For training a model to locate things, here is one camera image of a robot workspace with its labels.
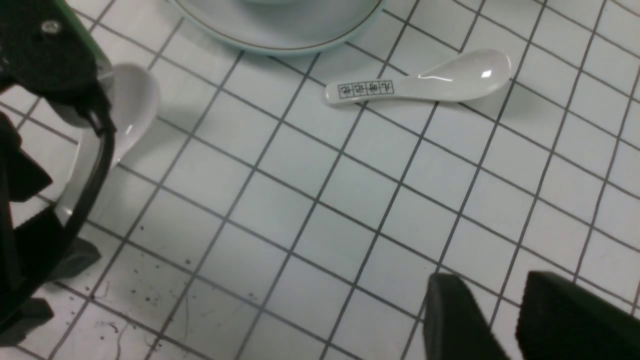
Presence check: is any plain white ceramic spoon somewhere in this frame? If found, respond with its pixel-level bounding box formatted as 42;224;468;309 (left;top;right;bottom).
54;63;161;224

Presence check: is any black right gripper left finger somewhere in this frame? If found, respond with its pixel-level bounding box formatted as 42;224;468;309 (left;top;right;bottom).
423;273;508;360

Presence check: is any white spoon with characters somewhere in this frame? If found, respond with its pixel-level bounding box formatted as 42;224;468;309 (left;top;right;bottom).
324;48;514;106

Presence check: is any pale blue large plate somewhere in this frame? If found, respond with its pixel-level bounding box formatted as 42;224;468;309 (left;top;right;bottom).
171;0;387;57

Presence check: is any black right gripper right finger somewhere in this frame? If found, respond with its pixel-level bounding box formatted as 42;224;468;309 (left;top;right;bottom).
515;271;640;360

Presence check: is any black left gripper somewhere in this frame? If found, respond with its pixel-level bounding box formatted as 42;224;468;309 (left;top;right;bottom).
0;0;117;348

